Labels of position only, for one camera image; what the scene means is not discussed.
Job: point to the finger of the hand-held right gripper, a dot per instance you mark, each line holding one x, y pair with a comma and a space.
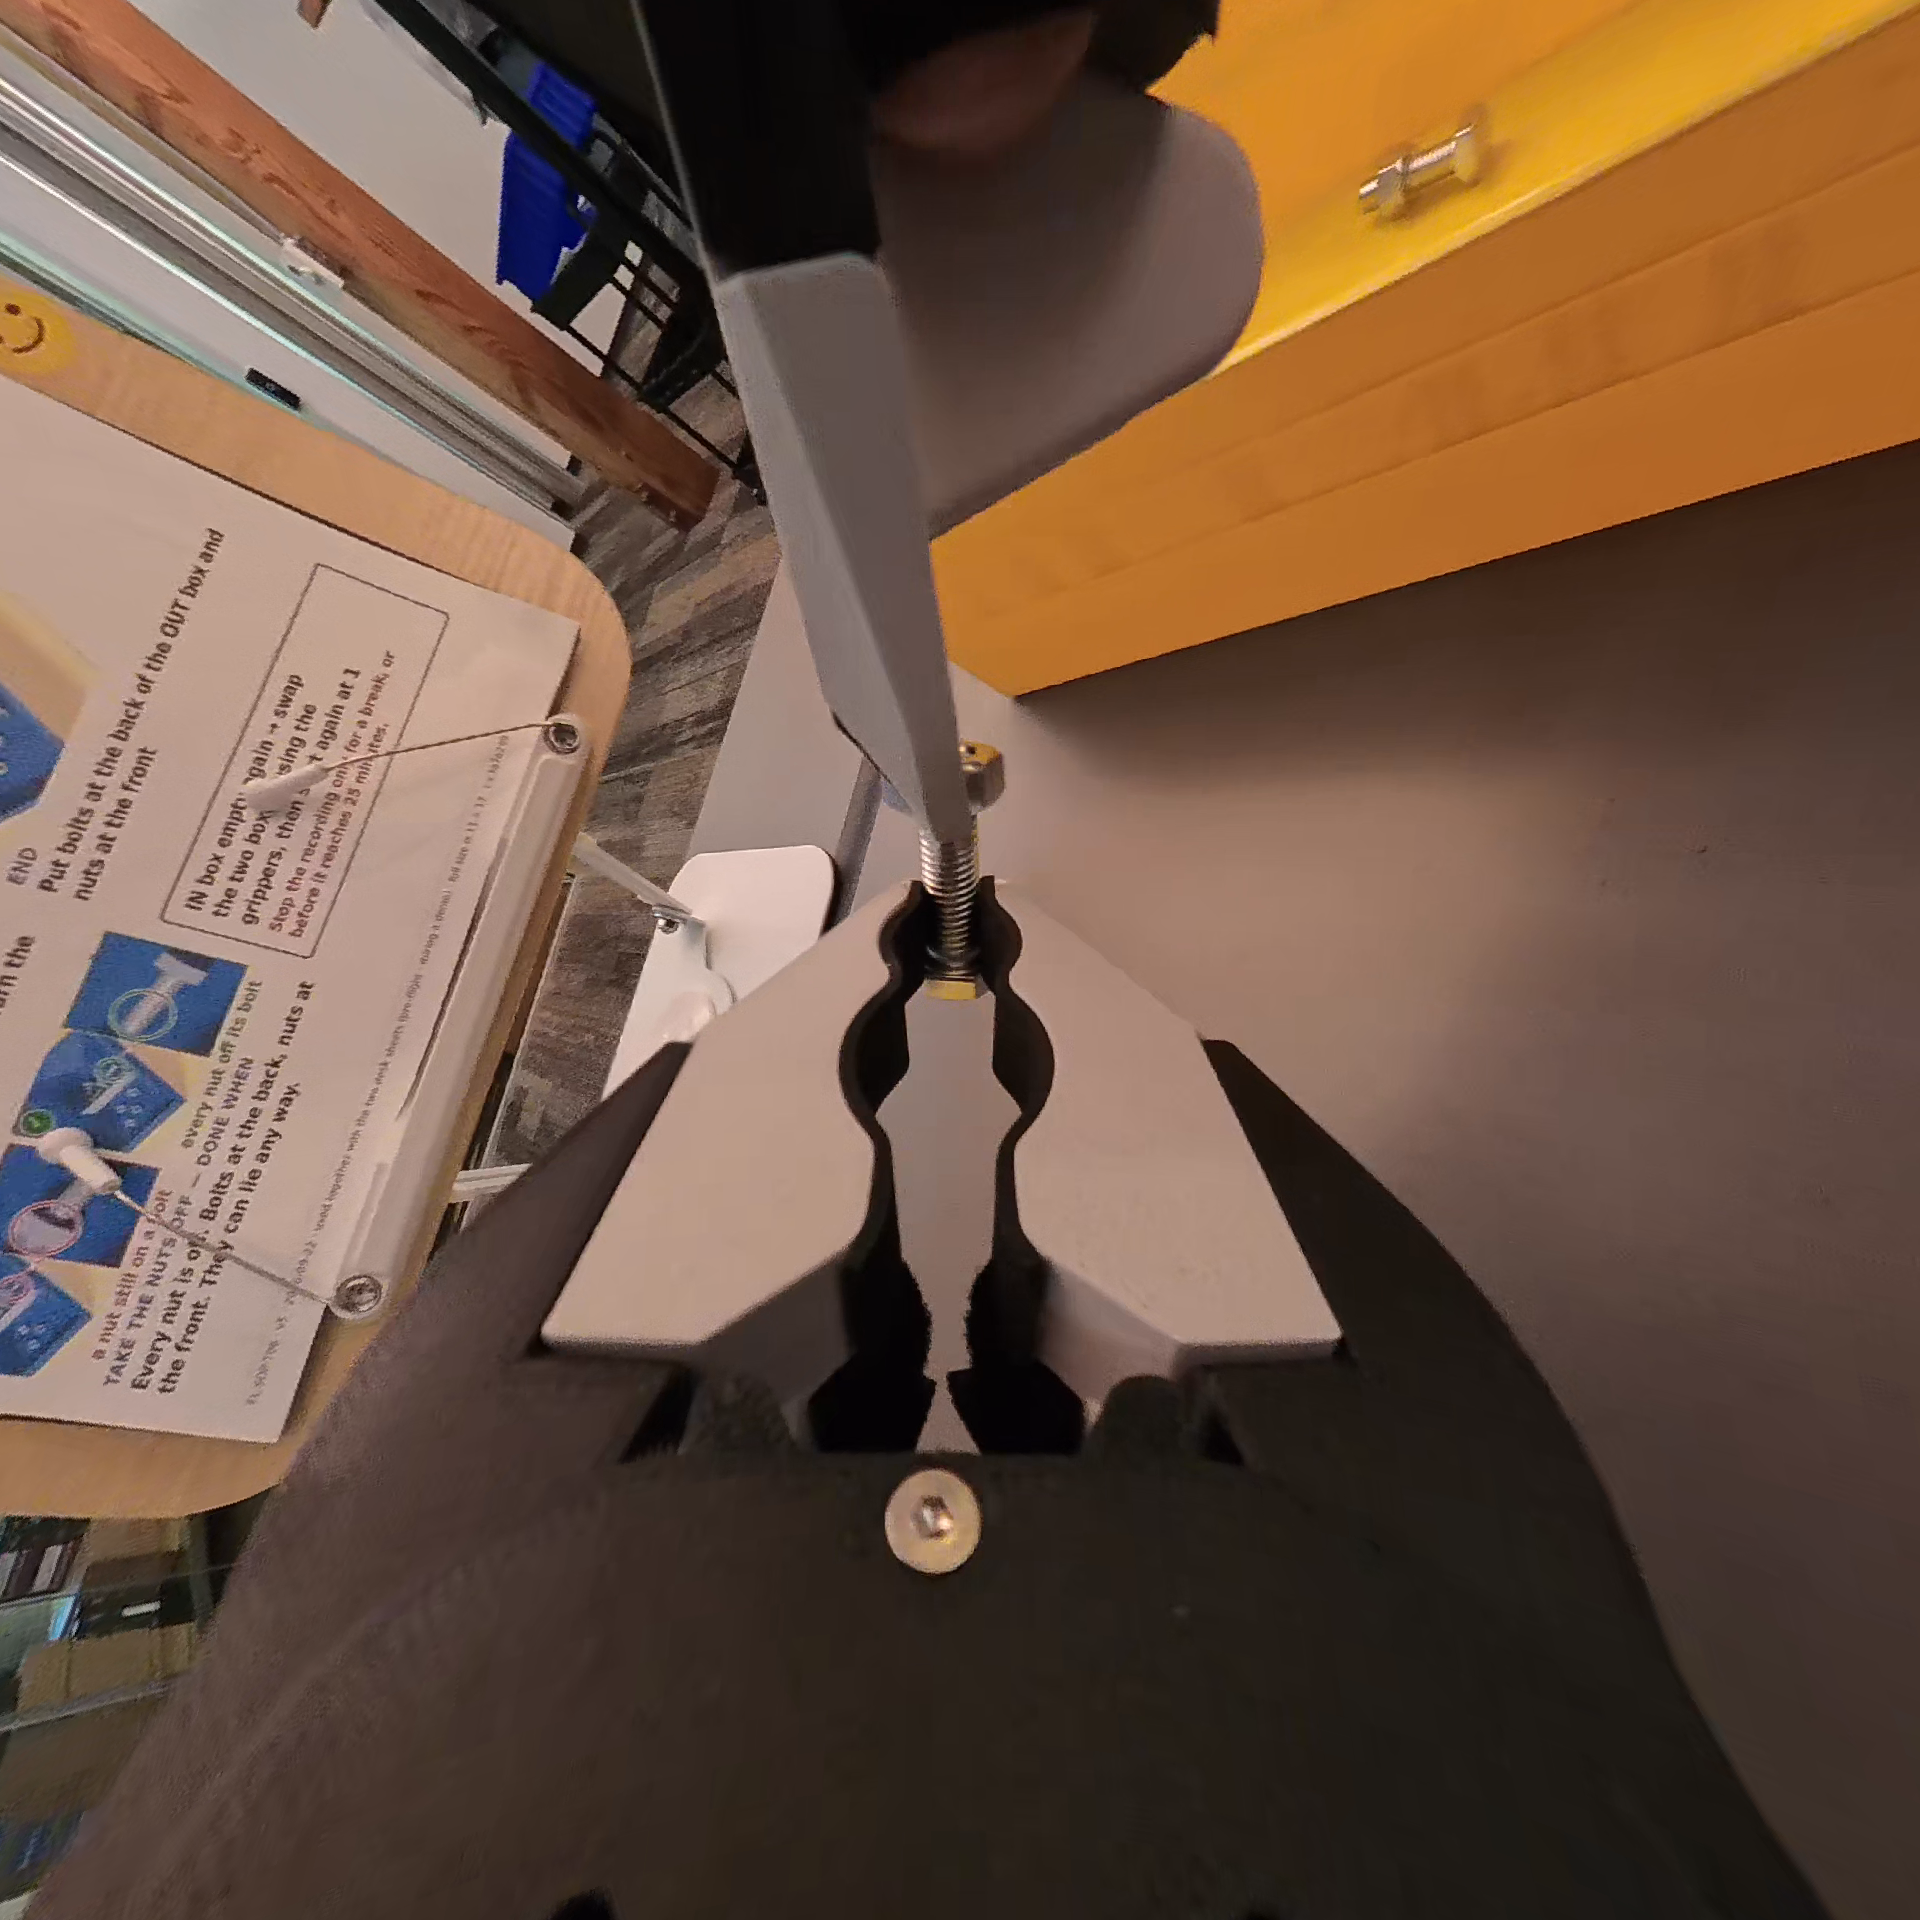
840, 524

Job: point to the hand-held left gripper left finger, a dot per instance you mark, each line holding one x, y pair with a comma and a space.
721, 1170

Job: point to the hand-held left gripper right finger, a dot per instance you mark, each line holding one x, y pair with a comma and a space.
1155, 1184

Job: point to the silver hex nut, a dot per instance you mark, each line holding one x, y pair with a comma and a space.
1384, 184
983, 777

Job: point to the silver hex bolt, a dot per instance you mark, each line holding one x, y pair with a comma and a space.
1440, 162
950, 884

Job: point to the yellow plastic bin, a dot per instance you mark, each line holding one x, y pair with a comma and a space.
1499, 389

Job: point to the person's right hand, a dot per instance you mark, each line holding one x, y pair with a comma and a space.
975, 83

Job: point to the blue storage bins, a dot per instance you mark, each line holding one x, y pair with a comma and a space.
537, 210

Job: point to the white stand base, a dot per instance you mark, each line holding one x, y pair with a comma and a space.
750, 914

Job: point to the wooden beam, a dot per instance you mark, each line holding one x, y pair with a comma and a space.
451, 315

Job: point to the printed instruction sheet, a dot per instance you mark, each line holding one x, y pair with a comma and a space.
224, 749

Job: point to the wooden display board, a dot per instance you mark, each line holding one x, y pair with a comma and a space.
120, 1471

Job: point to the yellow smiley sticker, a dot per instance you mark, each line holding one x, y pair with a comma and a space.
30, 332

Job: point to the aluminium rail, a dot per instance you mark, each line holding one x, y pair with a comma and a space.
224, 271

